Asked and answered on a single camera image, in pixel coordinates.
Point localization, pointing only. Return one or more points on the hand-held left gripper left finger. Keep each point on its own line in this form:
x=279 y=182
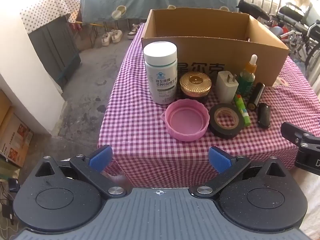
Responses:
x=100 y=158

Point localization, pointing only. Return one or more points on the green glue stick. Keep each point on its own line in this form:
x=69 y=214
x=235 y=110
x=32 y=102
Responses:
x=243 y=113

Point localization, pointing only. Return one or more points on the black padded cushion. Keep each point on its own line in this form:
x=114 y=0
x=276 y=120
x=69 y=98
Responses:
x=252 y=8

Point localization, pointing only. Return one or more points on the brown cardboard box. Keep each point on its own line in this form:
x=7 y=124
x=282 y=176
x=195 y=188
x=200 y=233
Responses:
x=200 y=52

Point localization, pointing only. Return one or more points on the black cylindrical battery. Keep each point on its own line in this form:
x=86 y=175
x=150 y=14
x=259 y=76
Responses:
x=256 y=96

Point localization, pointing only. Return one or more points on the yellow rod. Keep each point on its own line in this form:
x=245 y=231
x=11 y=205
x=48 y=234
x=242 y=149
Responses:
x=96 y=25

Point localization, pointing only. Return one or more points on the pink plastic lid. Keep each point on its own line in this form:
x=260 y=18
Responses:
x=185 y=122

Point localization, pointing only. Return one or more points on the pink checkered tablecloth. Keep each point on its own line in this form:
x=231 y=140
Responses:
x=140 y=130

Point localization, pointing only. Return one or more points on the black electrical tape roll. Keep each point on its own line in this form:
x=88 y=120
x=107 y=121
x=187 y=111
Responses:
x=215 y=127

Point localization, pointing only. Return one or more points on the black power adapter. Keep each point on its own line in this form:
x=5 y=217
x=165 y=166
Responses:
x=14 y=185

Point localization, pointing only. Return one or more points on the folding wheelchair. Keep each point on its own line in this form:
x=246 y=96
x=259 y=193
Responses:
x=295 y=12

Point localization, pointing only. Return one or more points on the green dropper bottle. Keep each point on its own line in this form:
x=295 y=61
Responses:
x=246 y=80

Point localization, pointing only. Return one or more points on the gold-lid cosmetic jar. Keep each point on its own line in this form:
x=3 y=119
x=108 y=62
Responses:
x=195 y=82

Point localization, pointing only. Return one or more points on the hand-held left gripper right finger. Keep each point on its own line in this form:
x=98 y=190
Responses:
x=220 y=160

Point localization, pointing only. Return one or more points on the white supplement bottle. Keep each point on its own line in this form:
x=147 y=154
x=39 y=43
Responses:
x=160 y=80

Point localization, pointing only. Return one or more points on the white polka dot cloth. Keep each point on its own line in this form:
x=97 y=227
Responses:
x=42 y=7

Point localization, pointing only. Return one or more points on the black key fob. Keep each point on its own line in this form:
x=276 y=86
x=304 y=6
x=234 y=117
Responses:
x=264 y=116

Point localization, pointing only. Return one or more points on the dark grey cabinet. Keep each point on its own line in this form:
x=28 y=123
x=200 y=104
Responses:
x=55 y=47

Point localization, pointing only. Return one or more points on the brown and white sneaker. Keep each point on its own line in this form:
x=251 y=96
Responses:
x=137 y=27
x=132 y=34

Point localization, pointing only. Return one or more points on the white charger plug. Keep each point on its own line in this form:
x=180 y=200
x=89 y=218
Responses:
x=225 y=90

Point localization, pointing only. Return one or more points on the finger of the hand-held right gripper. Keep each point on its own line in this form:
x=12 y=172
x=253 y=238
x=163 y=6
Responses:
x=291 y=131

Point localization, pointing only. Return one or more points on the picture printed cardboard box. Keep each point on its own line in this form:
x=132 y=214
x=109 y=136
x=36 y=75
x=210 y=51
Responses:
x=15 y=140

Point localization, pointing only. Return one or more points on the pale pink plastic piece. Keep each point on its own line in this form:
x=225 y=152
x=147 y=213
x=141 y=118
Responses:
x=281 y=82

